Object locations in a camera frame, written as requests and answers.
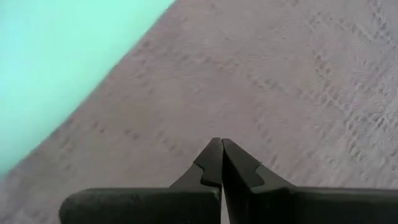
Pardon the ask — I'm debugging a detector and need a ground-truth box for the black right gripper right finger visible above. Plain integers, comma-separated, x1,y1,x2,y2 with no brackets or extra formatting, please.
221,138,398,224

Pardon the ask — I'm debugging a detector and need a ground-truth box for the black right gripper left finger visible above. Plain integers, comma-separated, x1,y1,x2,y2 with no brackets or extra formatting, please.
58,138,224,224

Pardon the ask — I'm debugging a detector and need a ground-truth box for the grey towel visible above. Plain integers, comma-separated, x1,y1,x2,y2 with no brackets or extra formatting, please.
0,0,398,224

